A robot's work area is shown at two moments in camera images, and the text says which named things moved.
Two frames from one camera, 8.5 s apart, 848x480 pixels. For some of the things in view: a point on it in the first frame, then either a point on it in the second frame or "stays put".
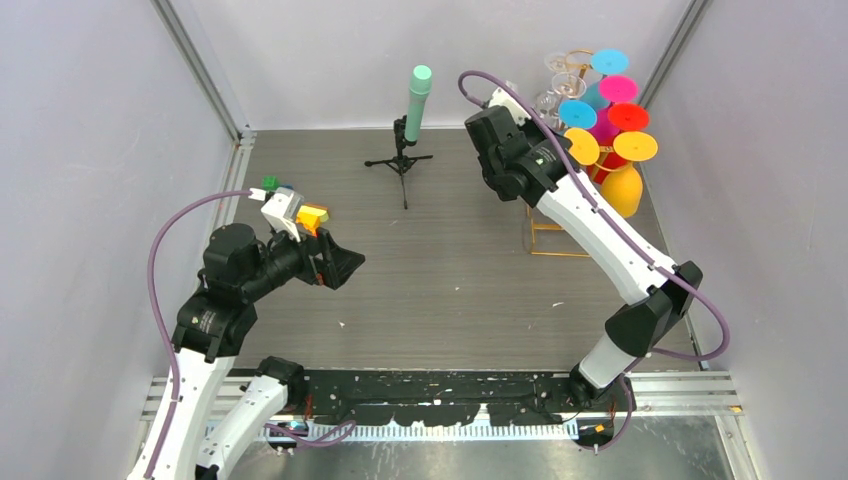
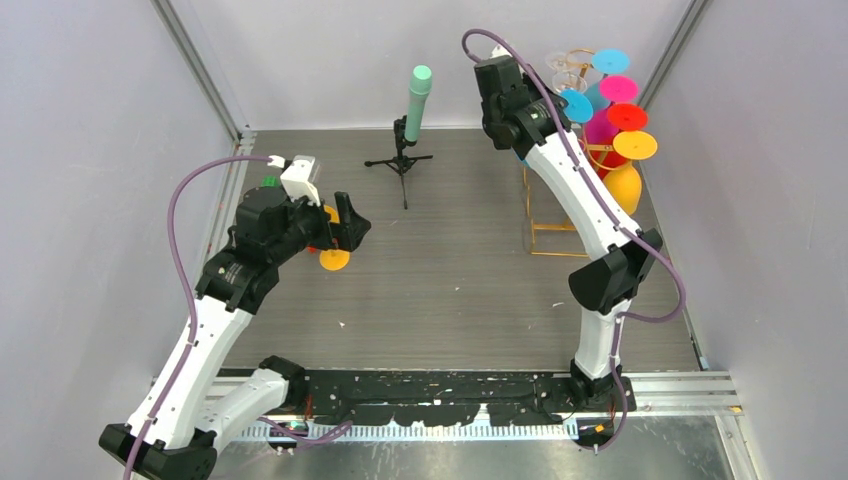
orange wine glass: x=622 y=188 stays put
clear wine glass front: x=564 y=86 stays put
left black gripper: x=333 y=267 -> x=344 y=235
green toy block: x=270 y=182 stays put
